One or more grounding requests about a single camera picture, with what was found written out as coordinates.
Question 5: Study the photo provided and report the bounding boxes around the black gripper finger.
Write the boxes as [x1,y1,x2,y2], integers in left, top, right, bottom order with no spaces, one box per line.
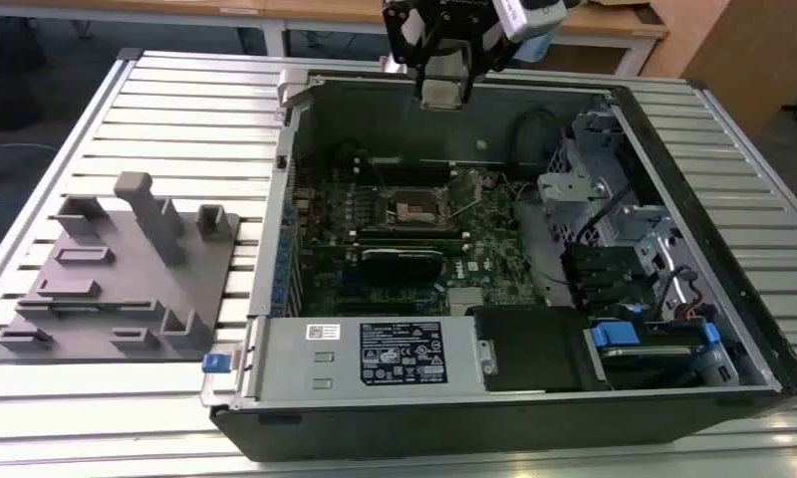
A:
[412,47,436,97]
[462,42,485,105]

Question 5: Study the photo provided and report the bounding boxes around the silver CPU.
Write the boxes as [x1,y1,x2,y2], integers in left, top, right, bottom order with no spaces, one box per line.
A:
[420,77,470,112]

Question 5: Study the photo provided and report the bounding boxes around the CPU socket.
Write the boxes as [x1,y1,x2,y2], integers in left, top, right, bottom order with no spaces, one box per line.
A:
[382,186,458,232]

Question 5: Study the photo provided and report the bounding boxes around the wooden white-framed desk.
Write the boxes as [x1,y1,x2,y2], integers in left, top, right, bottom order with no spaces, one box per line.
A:
[0,0,286,57]
[264,0,670,77]

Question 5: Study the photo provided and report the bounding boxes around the green motherboard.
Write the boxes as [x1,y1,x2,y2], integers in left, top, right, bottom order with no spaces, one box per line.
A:
[289,166,577,319]

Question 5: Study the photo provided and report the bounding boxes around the wooden cabinet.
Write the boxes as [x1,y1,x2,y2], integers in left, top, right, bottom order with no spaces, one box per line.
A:
[640,0,797,135]

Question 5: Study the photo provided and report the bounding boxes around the black graphics card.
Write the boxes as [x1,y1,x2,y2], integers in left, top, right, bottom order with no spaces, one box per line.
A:
[360,247,448,289]

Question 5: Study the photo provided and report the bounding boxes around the silver chipset heatsink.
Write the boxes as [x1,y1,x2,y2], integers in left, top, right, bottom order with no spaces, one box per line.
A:
[446,287,489,306]

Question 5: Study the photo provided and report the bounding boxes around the black plastic bay housing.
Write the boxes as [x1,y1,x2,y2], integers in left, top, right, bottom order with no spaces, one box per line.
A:
[561,243,653,306]

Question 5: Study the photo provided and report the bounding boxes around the blue disk carrier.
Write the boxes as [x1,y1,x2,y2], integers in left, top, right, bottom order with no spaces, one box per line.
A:
[588,321,642,349]

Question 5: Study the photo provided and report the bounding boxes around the grey parts rack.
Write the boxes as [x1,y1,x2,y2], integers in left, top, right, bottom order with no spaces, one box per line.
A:
[0,171,241,360]

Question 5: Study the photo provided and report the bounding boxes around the black office chair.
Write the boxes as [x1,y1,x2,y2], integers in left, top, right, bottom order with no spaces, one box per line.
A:
[0,14,49,133]

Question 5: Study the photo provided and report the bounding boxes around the silver power supply unit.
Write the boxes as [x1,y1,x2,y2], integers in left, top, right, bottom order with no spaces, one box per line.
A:
[234,317,501,402]

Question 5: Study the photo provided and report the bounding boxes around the green RAM stick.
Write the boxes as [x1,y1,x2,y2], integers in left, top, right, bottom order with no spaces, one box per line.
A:
[46,301,125,315]

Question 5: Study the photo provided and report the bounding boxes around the black open PC case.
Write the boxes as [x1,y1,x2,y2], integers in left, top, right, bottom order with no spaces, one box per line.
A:
[198,68,797,464]

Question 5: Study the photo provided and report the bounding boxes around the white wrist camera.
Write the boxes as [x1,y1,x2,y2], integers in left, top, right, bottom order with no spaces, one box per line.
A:
[489,0,561,44]

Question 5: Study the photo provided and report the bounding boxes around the thin black looped cable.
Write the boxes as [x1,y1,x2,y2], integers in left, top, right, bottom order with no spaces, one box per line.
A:
[506,106,568,169]

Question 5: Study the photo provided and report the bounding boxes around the grey case release handle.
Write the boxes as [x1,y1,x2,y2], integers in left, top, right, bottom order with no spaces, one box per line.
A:
[274,69,314,110]

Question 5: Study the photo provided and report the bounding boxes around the silver drive bay bracket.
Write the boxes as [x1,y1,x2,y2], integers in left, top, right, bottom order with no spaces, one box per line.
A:
[536,171,610,205]

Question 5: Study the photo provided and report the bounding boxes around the thick black cable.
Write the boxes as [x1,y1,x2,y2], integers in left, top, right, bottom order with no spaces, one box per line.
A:
[574,181,636,248]

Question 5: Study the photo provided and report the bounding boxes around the coloured power wires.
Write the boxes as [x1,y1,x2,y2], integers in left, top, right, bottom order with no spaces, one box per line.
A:
[674,291,709,323]

